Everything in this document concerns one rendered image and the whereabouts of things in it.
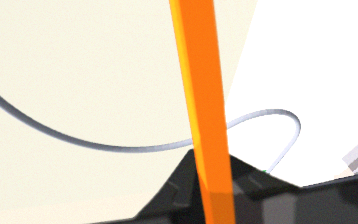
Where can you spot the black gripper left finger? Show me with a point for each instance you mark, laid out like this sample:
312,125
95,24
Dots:
178,201

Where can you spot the orange bar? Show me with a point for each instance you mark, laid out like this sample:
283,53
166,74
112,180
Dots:
198,49

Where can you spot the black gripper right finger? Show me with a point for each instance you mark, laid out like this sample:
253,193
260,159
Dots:
261,198

